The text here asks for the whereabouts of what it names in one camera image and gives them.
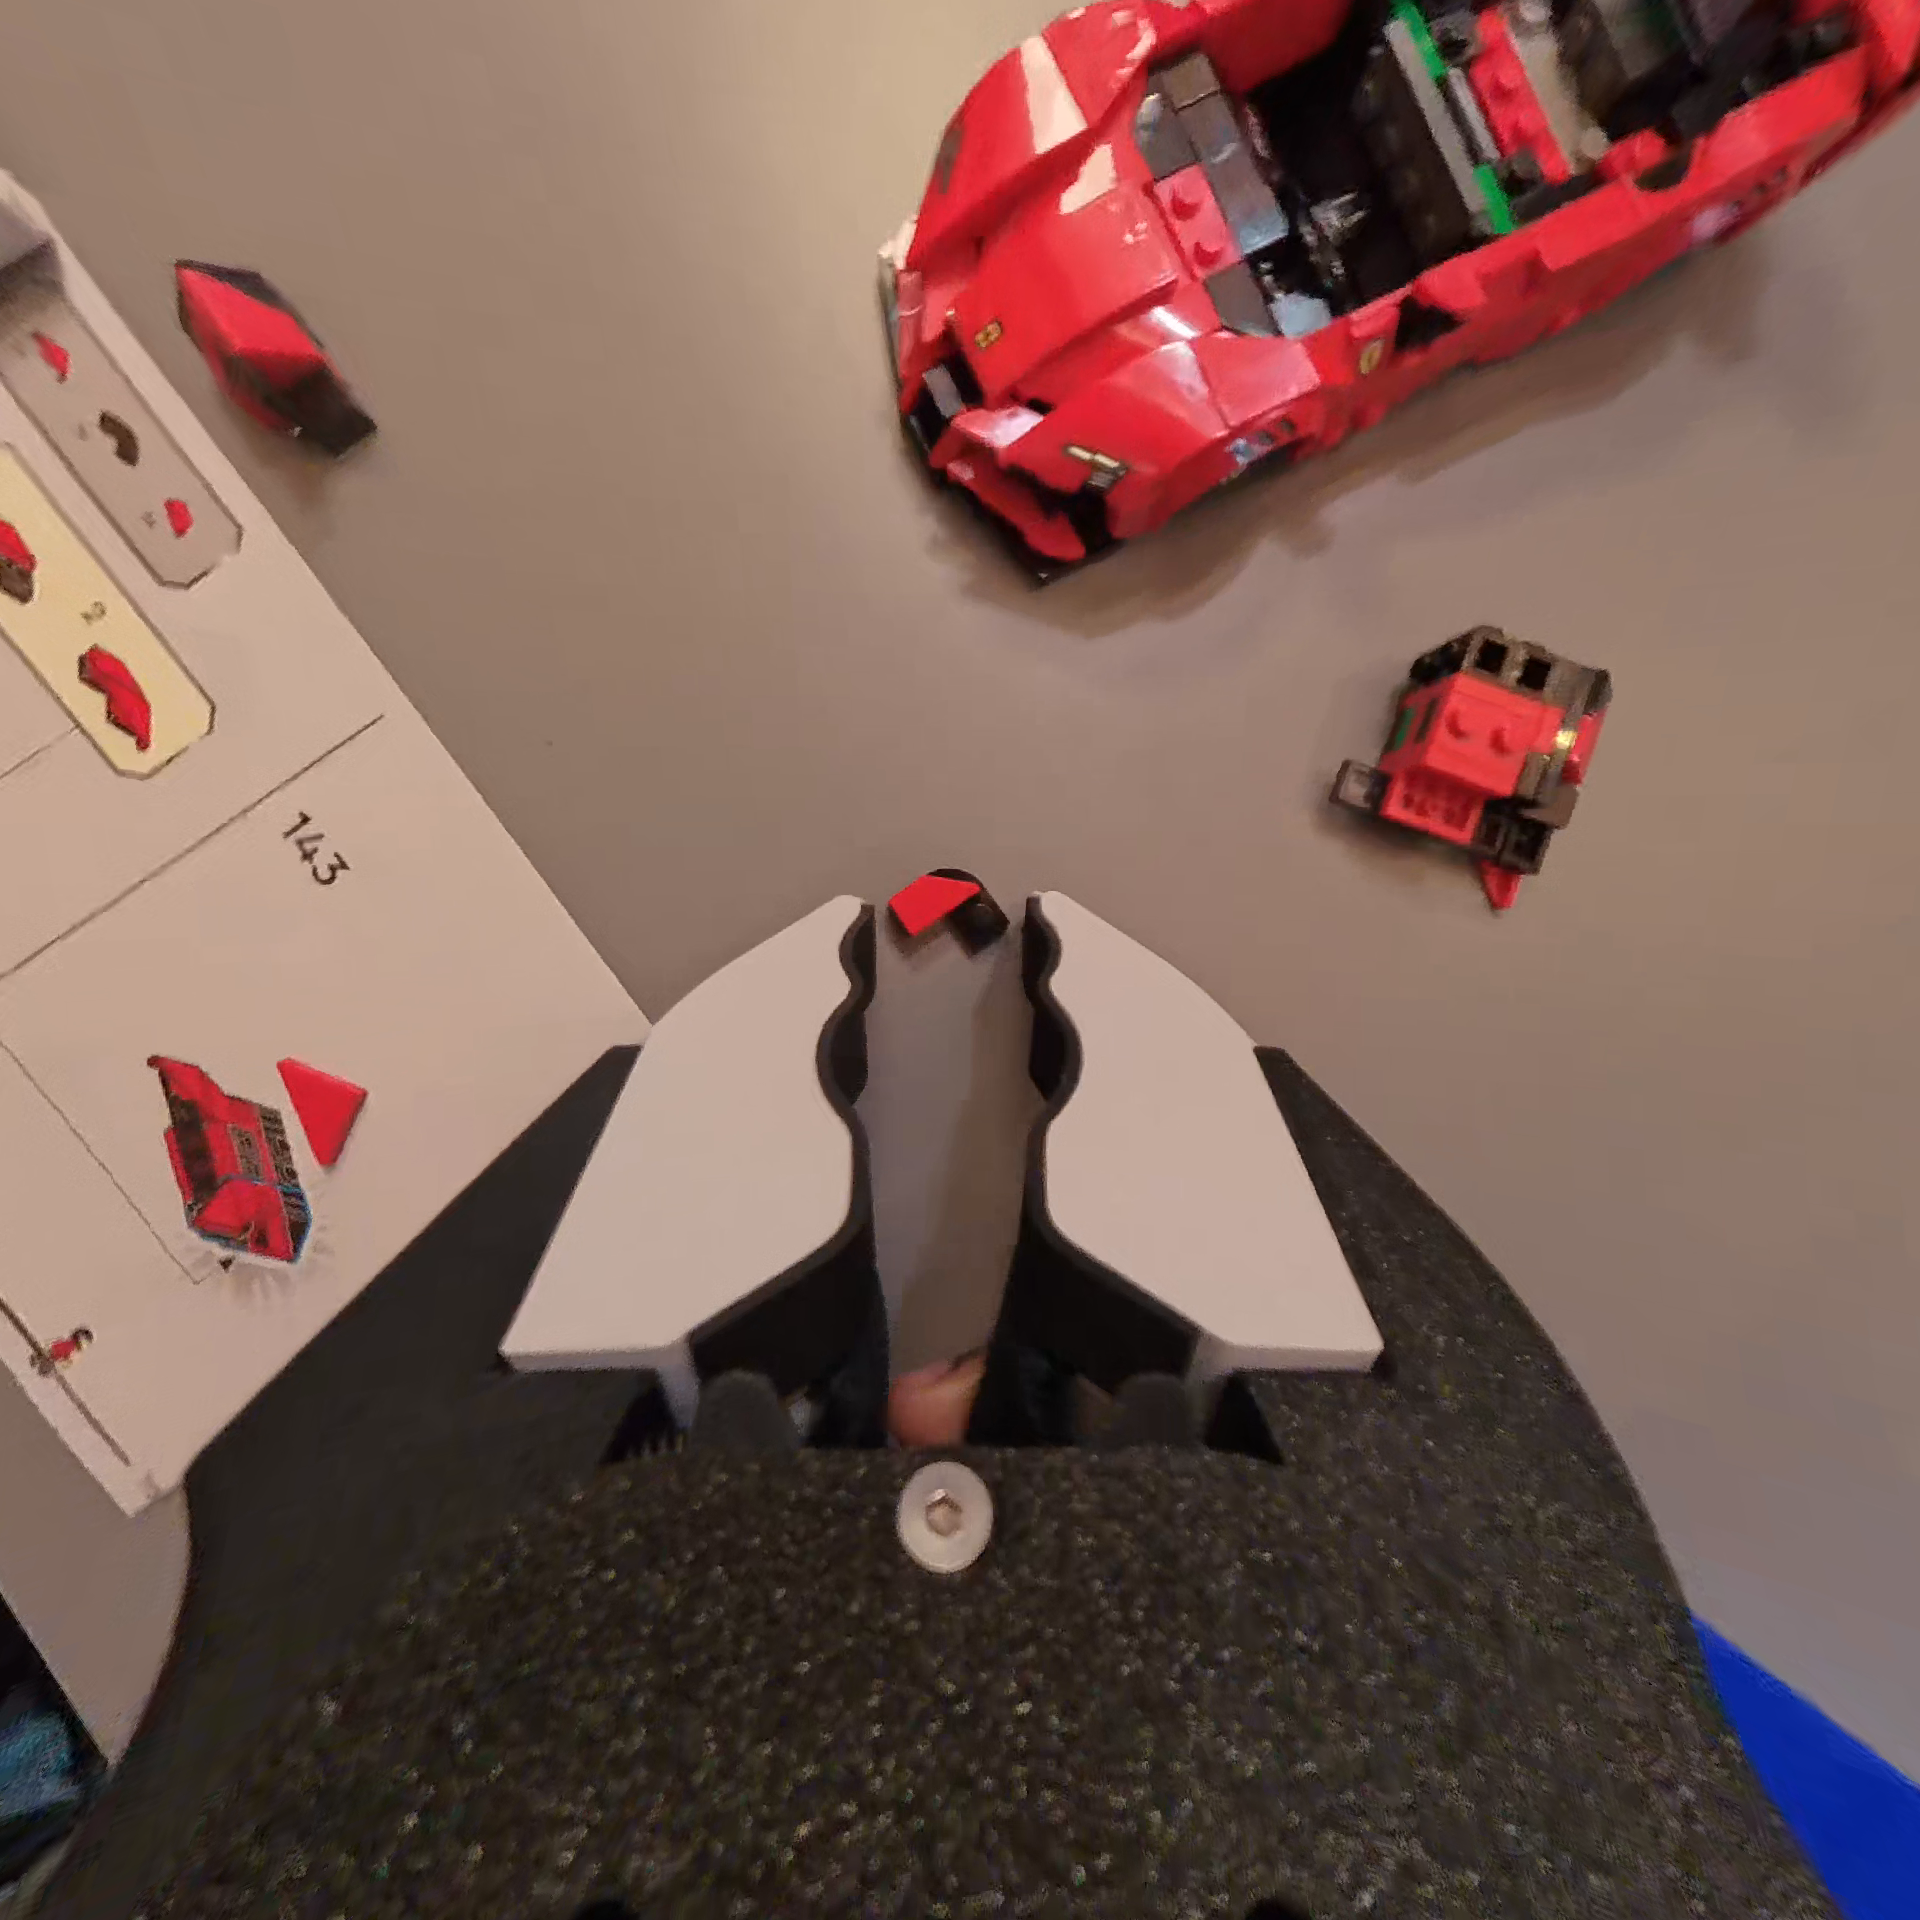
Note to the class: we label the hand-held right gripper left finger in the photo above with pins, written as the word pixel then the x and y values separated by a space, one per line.
pixel 691 1199

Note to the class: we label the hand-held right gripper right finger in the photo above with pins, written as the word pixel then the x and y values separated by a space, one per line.
pixel 1201 1199

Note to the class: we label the red curved brick black plate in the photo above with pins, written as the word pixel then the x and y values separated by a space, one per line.
pixel 931 906

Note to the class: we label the white instruction booklet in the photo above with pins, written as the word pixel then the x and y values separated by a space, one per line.
pixel 301 973

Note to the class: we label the red black brick subassembly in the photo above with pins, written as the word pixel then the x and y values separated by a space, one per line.
pixel 1456 748

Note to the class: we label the small black red brick assembly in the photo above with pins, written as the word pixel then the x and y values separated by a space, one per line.
pixel 263 345

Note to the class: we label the person's right hand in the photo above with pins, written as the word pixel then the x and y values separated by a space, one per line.
pixel 931 1394

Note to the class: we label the blue plastic storage bin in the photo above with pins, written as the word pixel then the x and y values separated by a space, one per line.
pixel 1830 1783

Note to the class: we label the red brick-built toy car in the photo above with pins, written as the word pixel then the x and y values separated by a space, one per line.
pixel 1113 301

